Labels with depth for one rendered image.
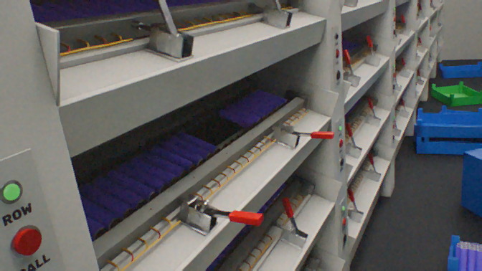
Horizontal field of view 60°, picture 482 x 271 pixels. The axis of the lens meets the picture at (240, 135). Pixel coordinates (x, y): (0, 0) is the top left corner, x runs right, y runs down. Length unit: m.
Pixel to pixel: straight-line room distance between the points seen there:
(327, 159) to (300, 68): 0.20
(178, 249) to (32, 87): 0.24
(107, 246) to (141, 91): 0.15
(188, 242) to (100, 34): 0.23
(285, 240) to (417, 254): 0.67
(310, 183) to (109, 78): 0.63
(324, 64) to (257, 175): 0.32
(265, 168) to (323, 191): 0.33
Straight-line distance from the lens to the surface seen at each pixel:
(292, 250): 0.76
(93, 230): 0.44
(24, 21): 0.29
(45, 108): 0.29
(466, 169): 1.60
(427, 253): 1.39
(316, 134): 0.67
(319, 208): 0.89
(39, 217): 0.30
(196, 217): 0.47
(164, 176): 0.52
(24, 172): 0.29
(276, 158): 0.64
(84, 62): 0.38
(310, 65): 0.84
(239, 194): 0.54
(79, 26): 0.40
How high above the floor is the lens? 0.77
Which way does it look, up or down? 18 degrees down
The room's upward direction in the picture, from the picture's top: 7 degrees counter-clockwise
